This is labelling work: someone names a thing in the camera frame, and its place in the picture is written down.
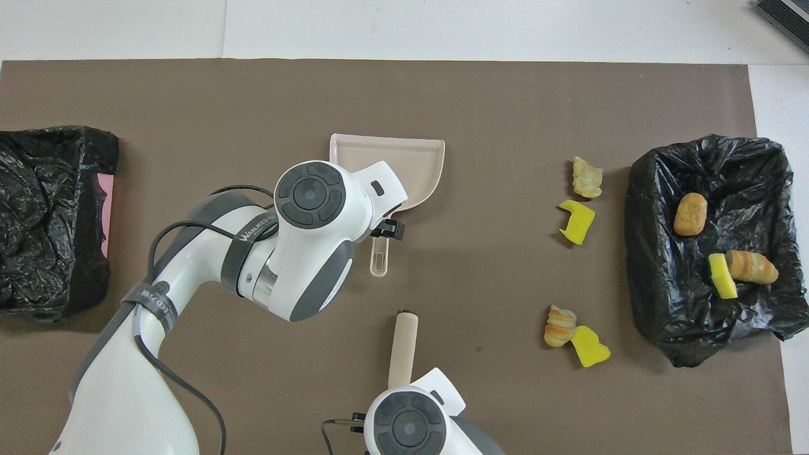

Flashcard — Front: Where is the beige plastic dustpan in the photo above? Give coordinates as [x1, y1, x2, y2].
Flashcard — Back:
[330, 133, 446, 279]

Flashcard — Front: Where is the beige hand brush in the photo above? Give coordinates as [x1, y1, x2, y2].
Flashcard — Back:
[387, 310, 419, 387]

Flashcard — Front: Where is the notched yellow sponge piece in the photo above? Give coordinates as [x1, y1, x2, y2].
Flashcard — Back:
[557, 200, 596, 245]

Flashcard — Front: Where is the striped croissant piece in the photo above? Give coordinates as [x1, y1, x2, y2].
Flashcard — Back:
[725, 250, 780, 285]
[544, 305, 578, 348]

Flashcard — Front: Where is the pale torn pastry piece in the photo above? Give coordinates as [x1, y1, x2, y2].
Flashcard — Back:
[572, 156, 604, 199]

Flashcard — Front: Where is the brown fried nugget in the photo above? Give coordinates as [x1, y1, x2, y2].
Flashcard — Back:
[673, 193, 709, 237]

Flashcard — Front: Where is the yellow green-edged sponge piece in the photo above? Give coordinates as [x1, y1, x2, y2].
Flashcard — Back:
[708, 253, 739, 300]

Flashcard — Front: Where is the pink bin box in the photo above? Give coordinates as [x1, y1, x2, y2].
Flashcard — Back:
[98, 174, 114, 258]

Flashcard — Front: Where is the black plastic bin bag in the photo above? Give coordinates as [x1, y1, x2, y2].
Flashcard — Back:
[0, 125, 119, 323]
[624, 134, 809, 368]

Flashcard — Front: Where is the brown paper table mat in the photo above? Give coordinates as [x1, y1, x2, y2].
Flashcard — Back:
[0, 59, 794, 455]

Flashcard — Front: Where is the dark ridged device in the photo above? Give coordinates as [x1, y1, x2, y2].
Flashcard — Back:
[755, 0, 809, 54]

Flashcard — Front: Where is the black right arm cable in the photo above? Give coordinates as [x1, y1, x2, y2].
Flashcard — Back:
[321, 414, 367, 455]

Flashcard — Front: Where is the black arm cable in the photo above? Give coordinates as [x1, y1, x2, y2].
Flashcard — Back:
[321, 414, 367, 455]
[130, 183, 279, 455]

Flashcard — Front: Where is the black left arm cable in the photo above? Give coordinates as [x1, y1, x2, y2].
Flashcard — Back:
[130, 183, 279, 455]

